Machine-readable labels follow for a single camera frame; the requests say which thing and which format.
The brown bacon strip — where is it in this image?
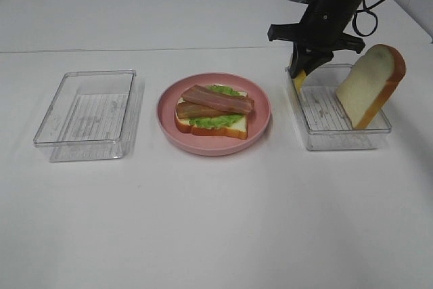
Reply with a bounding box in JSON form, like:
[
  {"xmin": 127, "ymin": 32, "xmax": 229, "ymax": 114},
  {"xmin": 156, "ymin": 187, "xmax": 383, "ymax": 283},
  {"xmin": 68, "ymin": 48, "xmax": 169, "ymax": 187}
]
[{"xmin": 175, "ymin": 102, "xmax": 226, "ymax": 118}]

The right clear plastic tray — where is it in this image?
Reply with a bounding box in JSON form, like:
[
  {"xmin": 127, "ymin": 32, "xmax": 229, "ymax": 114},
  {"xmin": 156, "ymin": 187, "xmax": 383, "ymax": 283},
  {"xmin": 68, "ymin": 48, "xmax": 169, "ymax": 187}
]
[{"xmin": 288, "ymin": 64, "xmax": 392, "ymax": 151}]

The pink round plate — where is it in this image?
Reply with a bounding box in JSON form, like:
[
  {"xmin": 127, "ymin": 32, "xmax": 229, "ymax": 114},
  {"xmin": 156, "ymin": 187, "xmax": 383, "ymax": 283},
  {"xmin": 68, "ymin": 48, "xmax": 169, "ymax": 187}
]
[{"xmin": 156, "ymin": 72, "xmax": 271, "ymax": 156}]

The bread slice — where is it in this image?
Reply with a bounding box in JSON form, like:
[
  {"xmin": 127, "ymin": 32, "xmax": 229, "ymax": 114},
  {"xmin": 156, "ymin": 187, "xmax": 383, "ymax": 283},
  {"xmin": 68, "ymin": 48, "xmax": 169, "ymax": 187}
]
[
  {"xmin": 175, "ymin": 85, "xmax": 254, "ymax": 139},
  {"xmin": 336, "ymin": 44, "xmax": 406, "ymax": 129}
]

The left clear plastic tray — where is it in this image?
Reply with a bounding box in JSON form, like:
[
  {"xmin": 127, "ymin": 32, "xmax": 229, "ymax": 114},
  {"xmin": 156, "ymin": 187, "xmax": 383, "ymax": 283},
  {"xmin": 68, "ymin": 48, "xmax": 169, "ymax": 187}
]
[{"xmin": 33, "ymin": 70, "xmax": 137, "ymax": 162}]

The yellow cheese slice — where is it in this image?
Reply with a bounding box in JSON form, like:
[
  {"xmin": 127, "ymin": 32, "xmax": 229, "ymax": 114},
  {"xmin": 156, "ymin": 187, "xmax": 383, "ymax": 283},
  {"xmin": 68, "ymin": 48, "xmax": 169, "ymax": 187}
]
[{"xmin": 292, "ymin": 70, "xmax": 307, "ymax": 94}]

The clear plastic tray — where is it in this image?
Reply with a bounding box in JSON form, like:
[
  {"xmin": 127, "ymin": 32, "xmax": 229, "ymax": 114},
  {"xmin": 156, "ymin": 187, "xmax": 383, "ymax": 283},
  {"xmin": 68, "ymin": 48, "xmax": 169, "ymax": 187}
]
[
  {"xmin": 33, "ymin": 70, "xmax": 137, "ymax": 162},
  {"xmin": 288, "ymin": 64, "xmax": 392, "ymax": 151}
]

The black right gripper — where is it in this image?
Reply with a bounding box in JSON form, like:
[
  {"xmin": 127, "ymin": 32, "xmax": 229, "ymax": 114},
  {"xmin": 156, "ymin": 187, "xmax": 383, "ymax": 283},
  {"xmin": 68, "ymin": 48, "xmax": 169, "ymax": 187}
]
[{"xmin": 268, "ymin": 0, "xmax": 365, "ymax": 79}]

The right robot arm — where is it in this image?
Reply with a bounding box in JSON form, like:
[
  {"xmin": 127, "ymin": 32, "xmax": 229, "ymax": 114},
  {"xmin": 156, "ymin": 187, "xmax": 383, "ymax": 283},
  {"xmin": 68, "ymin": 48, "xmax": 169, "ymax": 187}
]
[{"xmin": 267, "ymin": 0, "xmax": 365, "ymax": 79}]

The pink bacon strip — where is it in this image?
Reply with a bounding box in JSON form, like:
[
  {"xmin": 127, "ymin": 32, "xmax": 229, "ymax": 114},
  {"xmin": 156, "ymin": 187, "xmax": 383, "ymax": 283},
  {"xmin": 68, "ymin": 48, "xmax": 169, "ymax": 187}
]
[{"xmin": 181, "ymin": 85, "xmax": 254, "ymax": 114}]

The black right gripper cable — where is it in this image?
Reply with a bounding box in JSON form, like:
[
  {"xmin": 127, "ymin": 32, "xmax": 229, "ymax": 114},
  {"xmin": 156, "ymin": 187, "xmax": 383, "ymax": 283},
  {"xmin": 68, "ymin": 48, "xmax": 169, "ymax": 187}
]
[{"xmin": 351, "ymin": 0, "xmax": 405, "ymax": 37}]

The green lettuce leaf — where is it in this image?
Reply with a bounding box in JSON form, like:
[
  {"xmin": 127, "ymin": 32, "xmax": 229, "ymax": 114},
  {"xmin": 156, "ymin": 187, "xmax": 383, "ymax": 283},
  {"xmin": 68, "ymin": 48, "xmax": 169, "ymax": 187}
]
[{"xmin": 181, "ymin": 85, "xmax": 248, "ymax": 132}]

